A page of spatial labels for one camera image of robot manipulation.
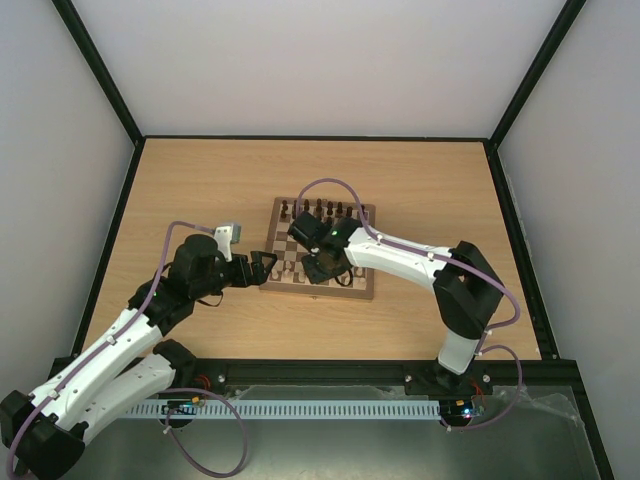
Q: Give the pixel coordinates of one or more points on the wooden chess board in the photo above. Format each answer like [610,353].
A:
[287,249]

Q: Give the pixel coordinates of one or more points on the black enclosure frame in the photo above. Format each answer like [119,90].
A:
[549,371]

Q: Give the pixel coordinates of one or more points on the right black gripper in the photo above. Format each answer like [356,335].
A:
[316,261]

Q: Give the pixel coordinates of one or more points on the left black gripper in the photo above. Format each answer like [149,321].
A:
[259,277]

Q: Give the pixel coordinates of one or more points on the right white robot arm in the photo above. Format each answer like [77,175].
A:
[466,288]

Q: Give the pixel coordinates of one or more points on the white slotted cable duct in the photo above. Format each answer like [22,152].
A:
[157,409]

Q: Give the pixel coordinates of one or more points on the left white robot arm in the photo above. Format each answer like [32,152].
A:
[48,429]

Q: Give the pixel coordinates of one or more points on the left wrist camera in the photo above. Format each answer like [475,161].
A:
[226,235]

